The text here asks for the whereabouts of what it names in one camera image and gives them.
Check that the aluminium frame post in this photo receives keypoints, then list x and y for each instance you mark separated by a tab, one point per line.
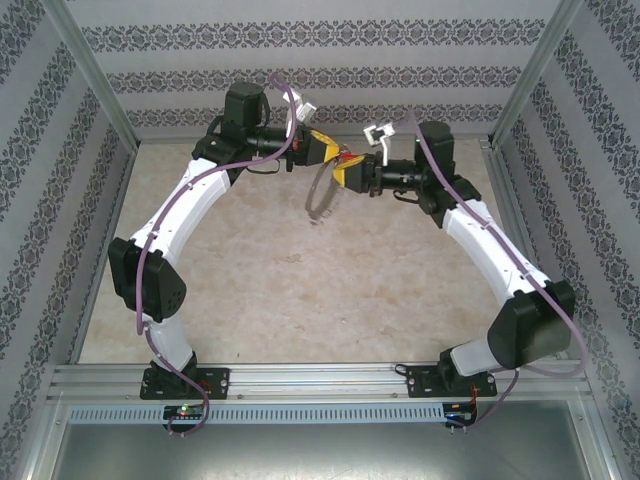
541	60
85	60

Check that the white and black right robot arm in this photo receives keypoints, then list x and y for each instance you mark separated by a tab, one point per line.
495	255

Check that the large metal keyring with rings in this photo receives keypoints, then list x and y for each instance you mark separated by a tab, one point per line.
317	216

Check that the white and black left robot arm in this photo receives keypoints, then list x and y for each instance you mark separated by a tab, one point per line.
185	205

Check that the red key tag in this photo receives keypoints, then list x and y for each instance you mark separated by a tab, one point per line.
346	157

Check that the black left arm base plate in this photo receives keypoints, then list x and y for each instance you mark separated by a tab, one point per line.
217	382

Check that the right controller circuit board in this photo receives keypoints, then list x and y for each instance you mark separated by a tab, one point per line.
460	412

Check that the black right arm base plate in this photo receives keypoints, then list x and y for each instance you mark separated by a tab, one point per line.
422	382

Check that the aluminium mounting rail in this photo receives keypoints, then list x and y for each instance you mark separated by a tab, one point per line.
315	382

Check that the left controller circuit board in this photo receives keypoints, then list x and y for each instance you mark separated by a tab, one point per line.
185	411

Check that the aluminium frame cross beam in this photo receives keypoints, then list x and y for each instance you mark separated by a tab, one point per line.
160	136

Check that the controller circuit board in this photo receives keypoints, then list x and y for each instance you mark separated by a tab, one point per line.
460	412
185	411

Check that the grey sheet metal tray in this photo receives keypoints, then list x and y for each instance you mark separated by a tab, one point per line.
320	452

